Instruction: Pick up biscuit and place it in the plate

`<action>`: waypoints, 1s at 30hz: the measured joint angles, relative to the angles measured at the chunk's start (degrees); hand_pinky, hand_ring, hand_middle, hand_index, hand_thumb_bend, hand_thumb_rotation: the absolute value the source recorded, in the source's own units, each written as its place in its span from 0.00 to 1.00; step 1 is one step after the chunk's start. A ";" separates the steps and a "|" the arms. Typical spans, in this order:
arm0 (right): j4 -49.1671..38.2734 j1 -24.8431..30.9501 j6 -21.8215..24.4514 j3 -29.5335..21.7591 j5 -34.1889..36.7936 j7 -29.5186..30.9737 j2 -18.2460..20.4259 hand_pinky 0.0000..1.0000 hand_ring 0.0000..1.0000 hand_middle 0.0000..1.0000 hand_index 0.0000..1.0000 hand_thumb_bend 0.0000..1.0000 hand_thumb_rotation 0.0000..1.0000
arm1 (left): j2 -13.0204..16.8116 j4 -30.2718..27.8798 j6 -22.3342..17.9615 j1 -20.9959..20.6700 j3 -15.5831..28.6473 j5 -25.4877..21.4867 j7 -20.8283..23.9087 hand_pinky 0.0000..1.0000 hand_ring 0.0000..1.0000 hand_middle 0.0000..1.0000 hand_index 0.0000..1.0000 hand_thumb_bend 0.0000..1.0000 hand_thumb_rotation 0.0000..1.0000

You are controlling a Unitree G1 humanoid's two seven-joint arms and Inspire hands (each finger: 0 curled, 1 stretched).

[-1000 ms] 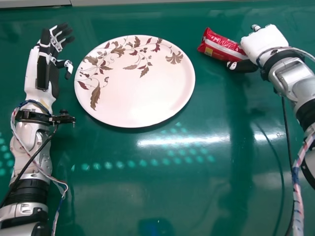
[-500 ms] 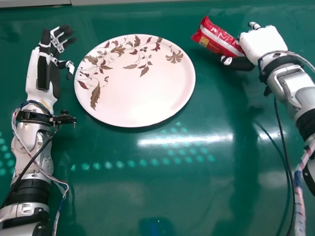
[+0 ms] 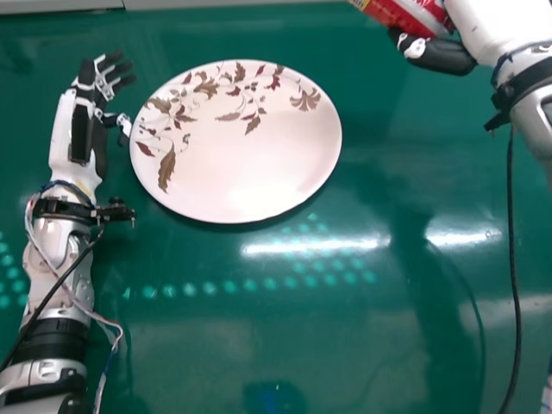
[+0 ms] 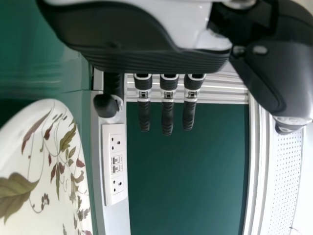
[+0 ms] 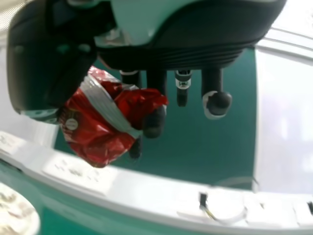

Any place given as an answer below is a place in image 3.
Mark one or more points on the white plate, brown leaf pattern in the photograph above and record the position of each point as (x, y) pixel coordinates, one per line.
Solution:
(241, 164)

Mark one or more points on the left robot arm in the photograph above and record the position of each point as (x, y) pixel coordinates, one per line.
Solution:
(56, 241)

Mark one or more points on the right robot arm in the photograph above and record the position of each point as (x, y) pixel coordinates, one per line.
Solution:
(539, 133)

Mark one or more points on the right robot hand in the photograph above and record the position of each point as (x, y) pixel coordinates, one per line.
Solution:
(478, 30)

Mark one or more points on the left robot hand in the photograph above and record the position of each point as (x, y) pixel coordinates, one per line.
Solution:
(82, 125)

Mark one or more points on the red biscuit packet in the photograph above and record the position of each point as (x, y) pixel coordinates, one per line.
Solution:
(401, 13)

